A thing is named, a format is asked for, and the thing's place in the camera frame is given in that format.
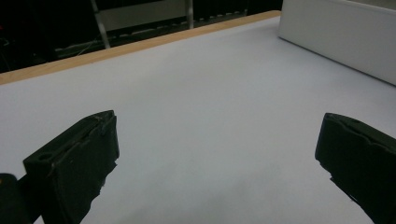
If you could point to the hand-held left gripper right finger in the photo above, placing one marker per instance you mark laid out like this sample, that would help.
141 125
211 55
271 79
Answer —
364 161

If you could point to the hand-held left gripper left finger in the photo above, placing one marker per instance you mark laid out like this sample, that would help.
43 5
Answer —
77 165

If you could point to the white plastic bin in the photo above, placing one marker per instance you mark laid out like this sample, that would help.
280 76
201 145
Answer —
342 37

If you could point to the white table sheet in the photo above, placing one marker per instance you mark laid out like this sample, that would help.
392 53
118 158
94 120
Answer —
202 109

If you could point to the white metal desk frame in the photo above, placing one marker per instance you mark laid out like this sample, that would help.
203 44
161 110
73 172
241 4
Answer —
140 15

